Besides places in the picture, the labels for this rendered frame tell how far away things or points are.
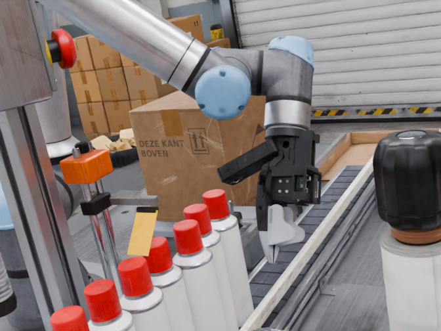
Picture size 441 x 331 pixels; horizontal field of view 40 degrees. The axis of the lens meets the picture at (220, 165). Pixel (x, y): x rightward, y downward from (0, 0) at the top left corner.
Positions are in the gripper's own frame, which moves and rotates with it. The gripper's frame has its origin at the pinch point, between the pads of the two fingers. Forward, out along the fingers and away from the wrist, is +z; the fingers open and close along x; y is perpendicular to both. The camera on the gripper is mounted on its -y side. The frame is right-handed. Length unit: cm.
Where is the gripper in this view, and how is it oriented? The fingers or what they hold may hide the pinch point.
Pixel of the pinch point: (268, 255)
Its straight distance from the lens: 97.1
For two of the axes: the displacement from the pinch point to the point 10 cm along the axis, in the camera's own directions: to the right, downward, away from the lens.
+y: 8.7, -0.1, -4.9
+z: -0.7, 9.9, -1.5
